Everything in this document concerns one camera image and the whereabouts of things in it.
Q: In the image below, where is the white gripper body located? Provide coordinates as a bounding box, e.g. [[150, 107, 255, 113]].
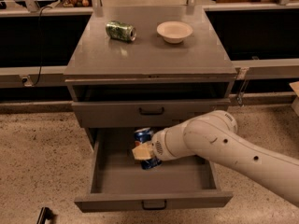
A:
[[151, 130, 175, 161]]

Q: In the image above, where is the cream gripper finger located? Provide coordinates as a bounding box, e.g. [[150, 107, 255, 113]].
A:
[[132, 143, 154, 161]]

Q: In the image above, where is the blue pepsi can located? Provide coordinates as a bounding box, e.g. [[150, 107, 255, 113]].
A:
[[134, 127, 162, 170]]

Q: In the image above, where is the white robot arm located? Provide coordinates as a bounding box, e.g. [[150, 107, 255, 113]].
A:
[[132, 110, 299, 206]]

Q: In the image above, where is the open grey middle drawer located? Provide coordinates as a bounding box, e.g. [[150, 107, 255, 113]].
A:
[[75, 128, 233, 212]]

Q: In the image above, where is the closed grey upper drawer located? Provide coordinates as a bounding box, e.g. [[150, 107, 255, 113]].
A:
[[72, 99, 230, 128]]

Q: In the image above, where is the grey drawer cabinet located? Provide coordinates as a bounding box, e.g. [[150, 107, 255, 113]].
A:
[[64, 6, 236, 141]]

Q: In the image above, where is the green soda can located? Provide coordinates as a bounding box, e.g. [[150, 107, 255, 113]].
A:
[[106, 21, 136, 42]]

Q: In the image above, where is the white ceramic bowl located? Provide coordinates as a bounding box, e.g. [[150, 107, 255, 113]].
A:
[[157, 21, 192, 44]]

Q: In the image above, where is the black object on floor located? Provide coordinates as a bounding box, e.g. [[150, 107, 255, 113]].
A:
[[36, 207, 54, 224]]

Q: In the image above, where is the black power cable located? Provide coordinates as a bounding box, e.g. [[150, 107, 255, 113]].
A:
[[31, 5, 54, 87]]

